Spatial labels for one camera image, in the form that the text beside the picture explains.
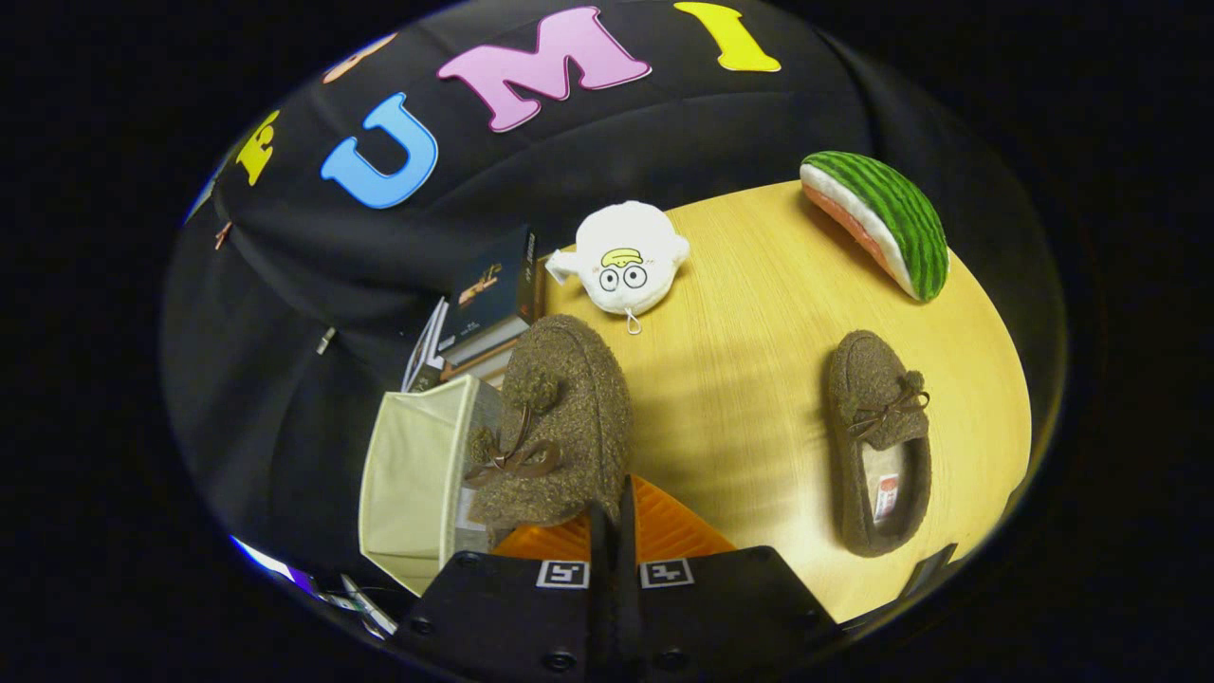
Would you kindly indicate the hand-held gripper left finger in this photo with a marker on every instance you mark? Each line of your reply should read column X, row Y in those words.
column 503, row 617

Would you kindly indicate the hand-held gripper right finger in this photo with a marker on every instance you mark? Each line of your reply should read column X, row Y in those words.
column 721, row 607

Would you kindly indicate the grey and cream storage box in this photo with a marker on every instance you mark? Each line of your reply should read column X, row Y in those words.
column 413, row 484

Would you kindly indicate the brown fuzzy shoe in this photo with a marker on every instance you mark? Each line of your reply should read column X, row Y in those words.
column 868, row 379
column 579, row 417

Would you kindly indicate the computer monitor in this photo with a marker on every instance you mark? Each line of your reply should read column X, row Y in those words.
column 270, row 564

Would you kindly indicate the brown book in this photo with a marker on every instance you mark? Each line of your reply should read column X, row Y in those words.
column 484, row 359

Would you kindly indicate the white portrait cover book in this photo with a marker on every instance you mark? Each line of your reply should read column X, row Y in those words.
column 424, row 351

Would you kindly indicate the black backdrop cloth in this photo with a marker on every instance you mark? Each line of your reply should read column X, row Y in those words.
column 285, row 398

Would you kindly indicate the silver metal clip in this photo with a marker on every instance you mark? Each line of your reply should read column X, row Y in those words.
column 325, row 340

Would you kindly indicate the dark hardcover book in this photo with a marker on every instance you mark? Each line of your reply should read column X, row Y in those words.
column 498, row 285

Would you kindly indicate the white plush toy with face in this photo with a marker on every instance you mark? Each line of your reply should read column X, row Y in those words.
column 626, row 256

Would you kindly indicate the watermelon slice plush toy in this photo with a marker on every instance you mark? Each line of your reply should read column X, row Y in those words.
column 901, row 218

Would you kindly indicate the wooden clothes peg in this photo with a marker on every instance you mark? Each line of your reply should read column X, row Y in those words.
column 223, row 234

